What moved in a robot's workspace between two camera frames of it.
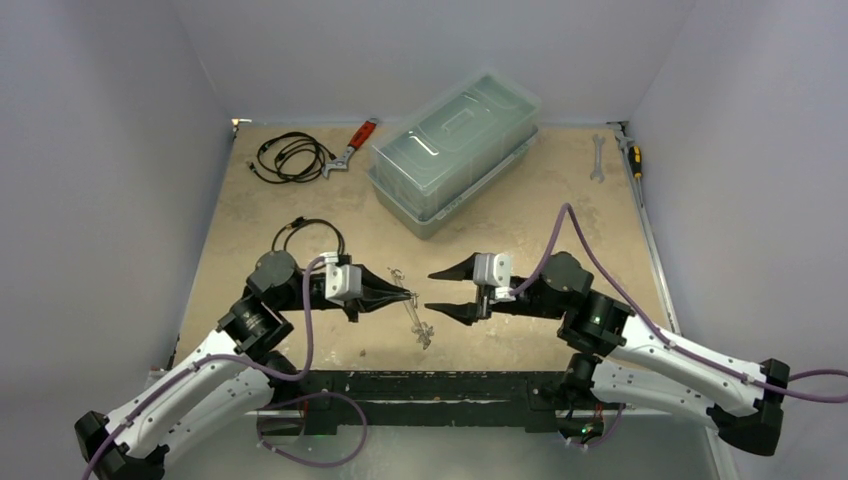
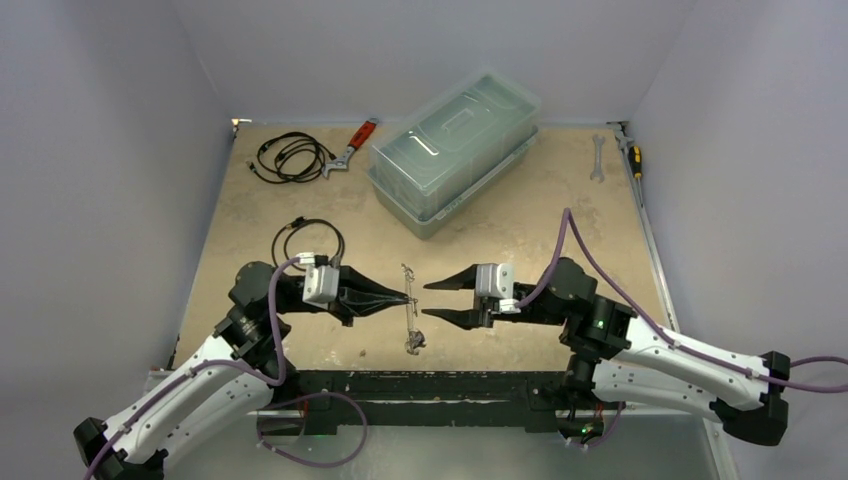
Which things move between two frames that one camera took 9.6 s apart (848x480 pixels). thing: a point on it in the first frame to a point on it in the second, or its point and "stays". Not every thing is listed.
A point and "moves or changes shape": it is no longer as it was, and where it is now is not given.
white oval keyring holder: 423,332 moves or changes shape
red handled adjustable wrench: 342,162 stays
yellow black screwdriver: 635,155 stays
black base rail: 433,397 stays
